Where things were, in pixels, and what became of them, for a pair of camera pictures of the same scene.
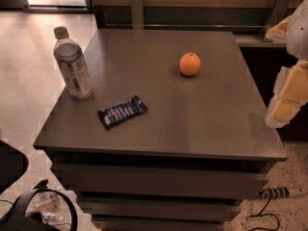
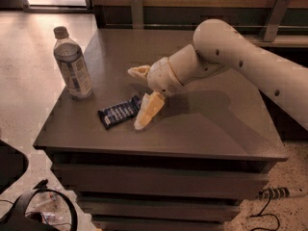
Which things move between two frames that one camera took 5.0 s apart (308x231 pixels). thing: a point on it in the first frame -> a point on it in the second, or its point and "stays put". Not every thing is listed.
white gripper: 298,33 -> 161,75
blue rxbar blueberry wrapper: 111,115 stays put
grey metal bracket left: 137,12 stays put
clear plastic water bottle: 70,59 stays put
